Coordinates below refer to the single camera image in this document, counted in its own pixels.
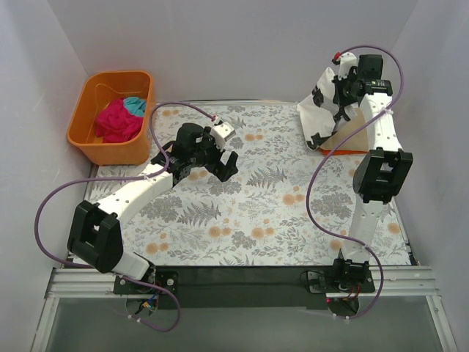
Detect white t shirt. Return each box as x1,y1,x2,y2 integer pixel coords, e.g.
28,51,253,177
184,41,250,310
297,67,358,150

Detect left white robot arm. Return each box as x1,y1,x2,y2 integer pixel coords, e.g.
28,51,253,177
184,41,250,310
67,122,238,293

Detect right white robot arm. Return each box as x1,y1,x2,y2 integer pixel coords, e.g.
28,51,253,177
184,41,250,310
331,52,413,292

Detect folded beige shirt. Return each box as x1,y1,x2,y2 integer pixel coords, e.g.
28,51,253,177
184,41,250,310
322,109,369,152

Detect crumpled teal shirt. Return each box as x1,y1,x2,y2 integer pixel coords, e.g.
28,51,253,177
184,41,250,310
123,97,147,117

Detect crumpled magenta shirt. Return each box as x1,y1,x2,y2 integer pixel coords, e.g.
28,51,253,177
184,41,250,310
95,98,143,143

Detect folded orange shirt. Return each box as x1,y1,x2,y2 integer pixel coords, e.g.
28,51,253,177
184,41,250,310
320,149,367,155

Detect orange plastic basket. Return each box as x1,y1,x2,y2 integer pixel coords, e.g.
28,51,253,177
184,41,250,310
67,70,155,166

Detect floral patterned table mat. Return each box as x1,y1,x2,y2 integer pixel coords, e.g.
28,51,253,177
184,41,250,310
74,103,411,268

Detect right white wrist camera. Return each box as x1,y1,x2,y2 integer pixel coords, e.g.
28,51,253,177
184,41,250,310
332,52,357,80

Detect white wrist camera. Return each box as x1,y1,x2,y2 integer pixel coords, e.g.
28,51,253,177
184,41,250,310
210,116,235,150
332,52,357,80

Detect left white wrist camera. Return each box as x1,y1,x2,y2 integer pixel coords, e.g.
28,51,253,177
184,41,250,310
210,116,235,150

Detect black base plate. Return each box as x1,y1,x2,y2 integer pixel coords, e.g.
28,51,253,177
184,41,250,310
113,264,377,311

